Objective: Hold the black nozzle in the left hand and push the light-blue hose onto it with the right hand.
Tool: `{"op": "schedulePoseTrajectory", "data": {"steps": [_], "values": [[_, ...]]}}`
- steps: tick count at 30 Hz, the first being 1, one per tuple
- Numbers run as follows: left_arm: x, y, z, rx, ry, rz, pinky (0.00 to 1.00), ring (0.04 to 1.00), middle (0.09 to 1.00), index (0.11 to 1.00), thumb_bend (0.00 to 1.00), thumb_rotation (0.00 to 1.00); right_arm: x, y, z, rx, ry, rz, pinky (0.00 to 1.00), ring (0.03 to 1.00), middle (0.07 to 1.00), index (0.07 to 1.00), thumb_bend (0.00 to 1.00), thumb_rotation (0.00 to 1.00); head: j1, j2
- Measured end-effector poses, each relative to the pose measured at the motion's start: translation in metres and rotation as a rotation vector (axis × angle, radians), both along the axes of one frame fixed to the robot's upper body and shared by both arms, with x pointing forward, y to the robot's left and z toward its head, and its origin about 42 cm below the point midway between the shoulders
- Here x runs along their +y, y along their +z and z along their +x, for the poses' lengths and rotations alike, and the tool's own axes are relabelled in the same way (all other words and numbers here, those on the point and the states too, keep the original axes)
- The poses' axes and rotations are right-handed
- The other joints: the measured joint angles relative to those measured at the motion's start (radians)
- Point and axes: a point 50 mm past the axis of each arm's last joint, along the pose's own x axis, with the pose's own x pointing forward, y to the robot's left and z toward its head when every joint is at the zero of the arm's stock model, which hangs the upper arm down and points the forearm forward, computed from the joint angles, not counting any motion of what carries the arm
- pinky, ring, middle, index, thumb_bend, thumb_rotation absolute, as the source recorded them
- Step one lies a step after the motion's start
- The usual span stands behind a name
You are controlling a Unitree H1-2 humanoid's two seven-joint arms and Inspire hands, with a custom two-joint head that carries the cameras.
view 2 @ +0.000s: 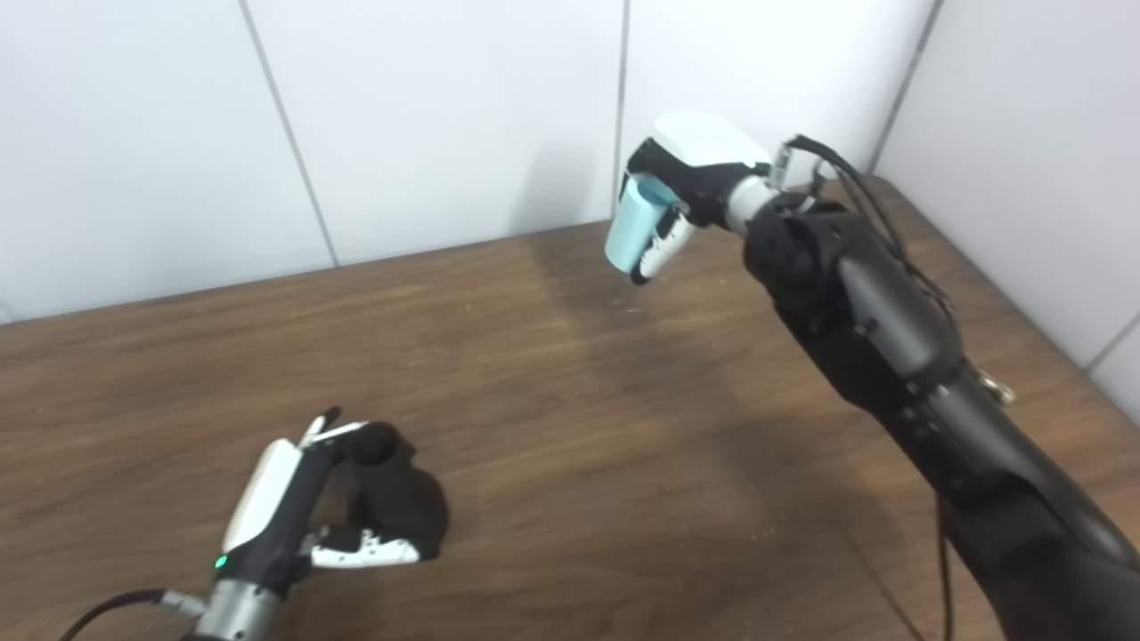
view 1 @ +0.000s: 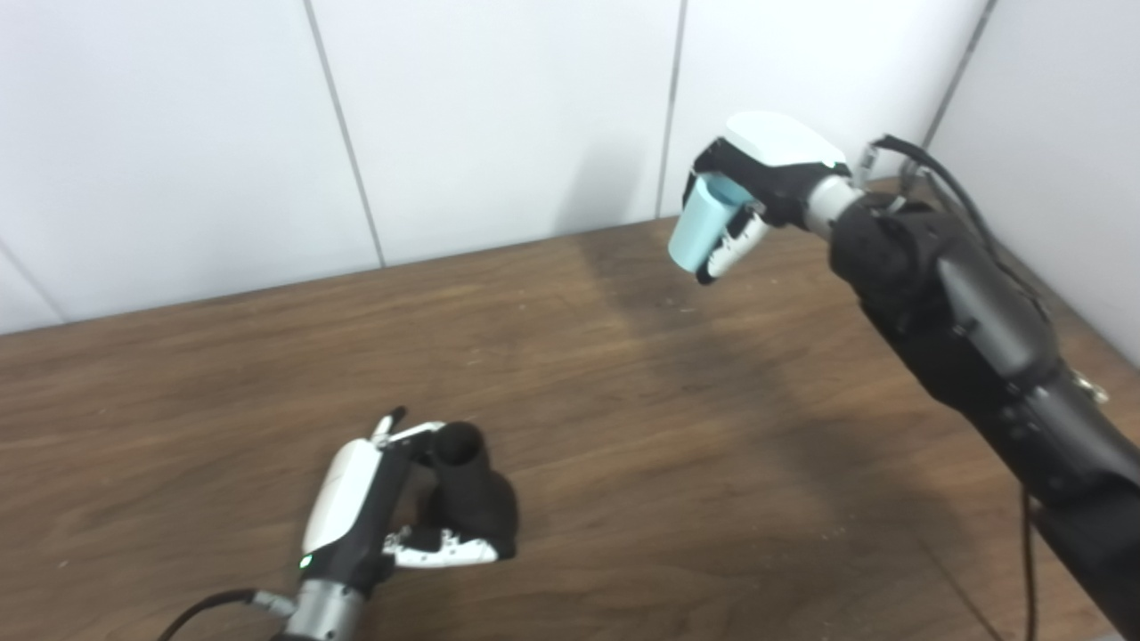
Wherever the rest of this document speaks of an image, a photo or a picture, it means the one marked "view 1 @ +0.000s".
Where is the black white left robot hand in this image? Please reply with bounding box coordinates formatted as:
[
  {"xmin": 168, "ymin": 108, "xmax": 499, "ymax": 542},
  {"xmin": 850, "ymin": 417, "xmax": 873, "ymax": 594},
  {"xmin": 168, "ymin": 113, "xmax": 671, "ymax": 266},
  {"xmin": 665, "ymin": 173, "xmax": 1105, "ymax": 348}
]
[{"xmin": 298, "ymin": 407, "xmax": 500, "ymax": 597}]

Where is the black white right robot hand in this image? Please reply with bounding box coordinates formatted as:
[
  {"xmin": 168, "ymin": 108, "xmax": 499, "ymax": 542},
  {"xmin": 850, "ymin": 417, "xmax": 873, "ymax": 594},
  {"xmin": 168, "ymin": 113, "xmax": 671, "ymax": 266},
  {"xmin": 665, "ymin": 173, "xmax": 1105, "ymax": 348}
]
[{"xmin": 681, "ymin": 111, "xmax": 851, "ymax": 286}]

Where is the light-blue hose piece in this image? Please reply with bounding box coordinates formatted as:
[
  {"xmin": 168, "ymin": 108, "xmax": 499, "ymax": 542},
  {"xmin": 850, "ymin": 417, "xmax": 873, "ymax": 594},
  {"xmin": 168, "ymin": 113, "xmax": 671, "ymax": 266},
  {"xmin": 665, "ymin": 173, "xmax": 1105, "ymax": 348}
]
[{"xmin": 667, "ymin": 174, "xmax": 753, "ymax": 275}]

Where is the black flared nozzle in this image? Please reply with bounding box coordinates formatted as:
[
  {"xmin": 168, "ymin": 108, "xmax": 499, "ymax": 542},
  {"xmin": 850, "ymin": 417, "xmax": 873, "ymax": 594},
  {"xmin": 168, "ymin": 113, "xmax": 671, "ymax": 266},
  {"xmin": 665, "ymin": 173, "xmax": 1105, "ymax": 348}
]
[{"xmin": 419, "ymin": 422, "xmax": 519, "ymax": 560}]

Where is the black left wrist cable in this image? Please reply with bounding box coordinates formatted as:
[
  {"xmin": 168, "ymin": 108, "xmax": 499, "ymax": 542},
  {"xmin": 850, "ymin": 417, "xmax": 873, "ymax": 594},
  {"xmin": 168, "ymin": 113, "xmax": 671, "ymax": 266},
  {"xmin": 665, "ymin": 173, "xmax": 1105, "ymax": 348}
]
[{"xmin": 156, "ymin": 588, "xmax": 297, "ymax": 641}]

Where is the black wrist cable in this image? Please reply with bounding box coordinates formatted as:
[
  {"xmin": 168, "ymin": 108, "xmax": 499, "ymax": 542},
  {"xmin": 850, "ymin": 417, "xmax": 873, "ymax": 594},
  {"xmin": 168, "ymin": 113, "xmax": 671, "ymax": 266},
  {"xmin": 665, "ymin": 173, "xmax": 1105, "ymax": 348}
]
[
  {"xmin": 857, "ymin": 134, "xmax": 1052, "ymax": 641},
  {"xmin": 156, "ymin": 588, "xmax": 297, "ymax": 641}
]

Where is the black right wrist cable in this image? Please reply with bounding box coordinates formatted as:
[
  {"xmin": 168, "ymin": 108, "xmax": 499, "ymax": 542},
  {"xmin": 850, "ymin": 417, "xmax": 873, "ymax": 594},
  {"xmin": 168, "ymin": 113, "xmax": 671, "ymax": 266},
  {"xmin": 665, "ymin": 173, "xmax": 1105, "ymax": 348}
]
[{"xmin": 857, "ymin": 134, "xmax": 1052, "ymax": 641}]

